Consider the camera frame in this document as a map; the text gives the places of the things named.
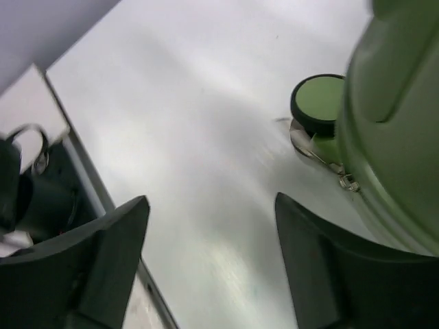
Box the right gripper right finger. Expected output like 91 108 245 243
275 193 438 328

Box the green hard-shell suitcase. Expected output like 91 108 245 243
289 1 438 256

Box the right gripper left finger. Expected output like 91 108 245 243
0 195 151 329

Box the metal table edge rail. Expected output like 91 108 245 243
43 70 179 329

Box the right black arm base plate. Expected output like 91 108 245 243
1 124 99 249

